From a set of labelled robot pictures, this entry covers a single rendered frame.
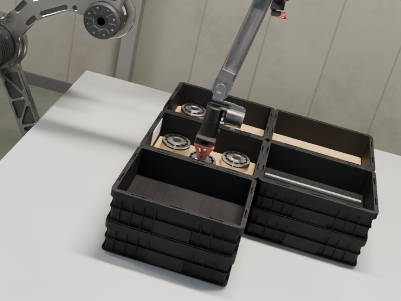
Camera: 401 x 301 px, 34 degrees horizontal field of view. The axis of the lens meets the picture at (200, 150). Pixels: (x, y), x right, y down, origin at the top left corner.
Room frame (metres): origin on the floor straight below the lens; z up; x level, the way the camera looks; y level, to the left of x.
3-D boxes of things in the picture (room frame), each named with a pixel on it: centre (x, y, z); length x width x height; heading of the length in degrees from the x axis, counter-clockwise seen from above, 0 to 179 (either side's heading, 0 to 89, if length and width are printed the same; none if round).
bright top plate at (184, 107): (2.38, 0.06, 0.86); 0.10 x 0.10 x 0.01
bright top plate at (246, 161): (2.07, -0.13, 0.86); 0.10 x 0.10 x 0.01
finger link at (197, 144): (1.94, -0.01, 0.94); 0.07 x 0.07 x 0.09; 84
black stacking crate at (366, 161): (2.26, -0.44, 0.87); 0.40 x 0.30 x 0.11; 85
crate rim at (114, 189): (1.70, 0.01, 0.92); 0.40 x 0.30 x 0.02; 85
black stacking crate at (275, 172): (1.97, -0.41, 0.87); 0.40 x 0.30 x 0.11; 85
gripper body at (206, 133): (1.94, -0.01, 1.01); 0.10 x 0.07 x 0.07; 174
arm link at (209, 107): (1.94, -0.02, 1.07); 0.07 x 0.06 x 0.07; 86
